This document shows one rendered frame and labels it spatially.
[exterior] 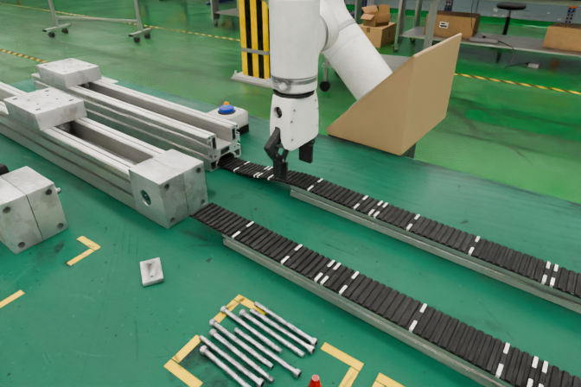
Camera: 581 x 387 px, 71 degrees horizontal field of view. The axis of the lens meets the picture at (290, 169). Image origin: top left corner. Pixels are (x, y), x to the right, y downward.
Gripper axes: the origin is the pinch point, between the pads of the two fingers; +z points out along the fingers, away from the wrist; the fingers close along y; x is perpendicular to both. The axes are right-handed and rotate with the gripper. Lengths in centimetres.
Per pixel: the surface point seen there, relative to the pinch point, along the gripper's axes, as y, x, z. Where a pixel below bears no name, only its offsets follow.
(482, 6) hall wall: 741, 137, 57
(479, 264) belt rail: -1.5, -37.0, 5.2
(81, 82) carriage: -1, 76, -3
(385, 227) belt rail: -1.5, -21.1, 5.2
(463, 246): -1.9, -34.3, 2.7
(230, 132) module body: 2.3, 19.5, -0.9
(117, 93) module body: 2, 64, -1
